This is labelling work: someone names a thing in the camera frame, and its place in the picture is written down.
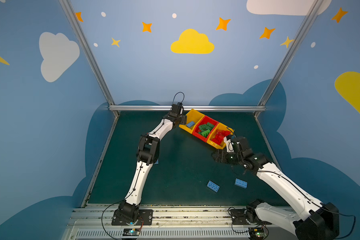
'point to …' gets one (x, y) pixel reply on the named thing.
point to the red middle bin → (206, 119)
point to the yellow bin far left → (194, 116)
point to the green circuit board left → (131, 232)
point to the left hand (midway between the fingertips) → (183, 117)
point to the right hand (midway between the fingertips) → (218, 153)
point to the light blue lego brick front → (213, 186)
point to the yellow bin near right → (219, 127)
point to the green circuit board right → (256, 233)
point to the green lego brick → (205, 129)
